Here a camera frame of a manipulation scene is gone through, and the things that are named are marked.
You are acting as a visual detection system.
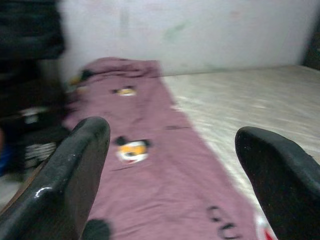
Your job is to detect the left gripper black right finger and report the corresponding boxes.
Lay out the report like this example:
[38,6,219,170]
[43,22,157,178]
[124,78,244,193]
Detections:
[234,126,320,240]

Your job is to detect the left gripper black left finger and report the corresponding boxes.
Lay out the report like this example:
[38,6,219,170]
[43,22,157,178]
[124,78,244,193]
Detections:
[0,116,111,240]

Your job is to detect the grey patterned mattress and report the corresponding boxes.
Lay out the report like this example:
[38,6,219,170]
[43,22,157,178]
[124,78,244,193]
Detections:
[159,64,320,240]

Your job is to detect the mauve cartoon print blanket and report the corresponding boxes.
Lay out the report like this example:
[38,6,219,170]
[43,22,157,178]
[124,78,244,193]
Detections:
[61,56,261,240]

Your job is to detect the black storage shelf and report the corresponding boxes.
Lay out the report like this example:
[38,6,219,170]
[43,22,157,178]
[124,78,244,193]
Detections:
[0,0,74,176]

